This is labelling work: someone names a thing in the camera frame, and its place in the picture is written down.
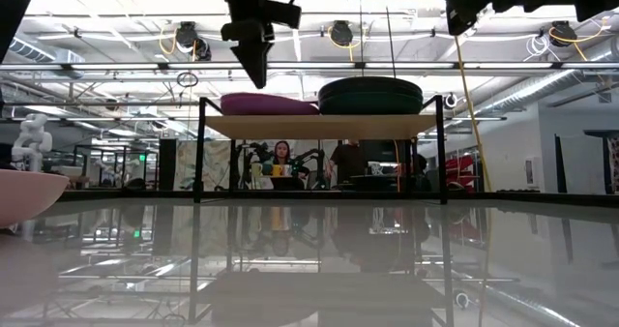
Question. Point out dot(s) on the green mug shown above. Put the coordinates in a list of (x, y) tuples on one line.
[(266, 169)]

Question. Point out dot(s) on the framed wall sign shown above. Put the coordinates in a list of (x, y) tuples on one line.
[(529, 171)]

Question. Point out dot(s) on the dark green plate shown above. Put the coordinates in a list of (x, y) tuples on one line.
[(370, 86)]

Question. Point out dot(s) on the black metal frame station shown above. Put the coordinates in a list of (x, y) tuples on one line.
[(116, 165)]

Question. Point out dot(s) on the person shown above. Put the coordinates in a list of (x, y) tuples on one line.
[(284, 160), (345, 162)]

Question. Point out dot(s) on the teal green plate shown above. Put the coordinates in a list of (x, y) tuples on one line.
[(370, 105)]

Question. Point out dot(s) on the silver ventilation duct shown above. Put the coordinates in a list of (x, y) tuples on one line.
[(546, 87)]

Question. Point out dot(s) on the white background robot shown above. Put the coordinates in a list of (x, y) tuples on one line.
[(31, 138)]

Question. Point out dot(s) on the wooden shelf black frame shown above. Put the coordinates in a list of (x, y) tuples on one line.
[(319, 126)]

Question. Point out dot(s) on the yellow mug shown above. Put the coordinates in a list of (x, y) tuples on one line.
[(276, 170)]

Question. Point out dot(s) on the black pillar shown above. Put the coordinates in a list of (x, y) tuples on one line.
[(167, 165)]

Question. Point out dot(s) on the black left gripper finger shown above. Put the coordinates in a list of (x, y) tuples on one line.
[(254, 63)]

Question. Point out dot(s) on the purple plate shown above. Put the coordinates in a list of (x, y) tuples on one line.
[(266, 104)]

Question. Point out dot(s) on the white patterned mug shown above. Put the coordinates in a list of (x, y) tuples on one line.
[(376, 168)]

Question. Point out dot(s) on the black background machine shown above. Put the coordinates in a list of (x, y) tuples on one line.
[(4, 157)]

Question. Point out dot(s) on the black upright panel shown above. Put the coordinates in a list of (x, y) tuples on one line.
[(561, 165)]

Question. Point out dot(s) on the red background object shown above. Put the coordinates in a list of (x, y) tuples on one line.
[(459, 169)]

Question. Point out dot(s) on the pink plate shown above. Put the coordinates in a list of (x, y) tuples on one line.
[(24, 194)]

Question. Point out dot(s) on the black background robot arm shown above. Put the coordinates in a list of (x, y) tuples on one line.
[(309, 160), (256, 155)]

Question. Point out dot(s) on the white round hanging reel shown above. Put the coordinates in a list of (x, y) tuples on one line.
[(450, 100)]

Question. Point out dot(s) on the long ceiling light bar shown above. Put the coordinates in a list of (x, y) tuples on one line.
[(121, 66)]

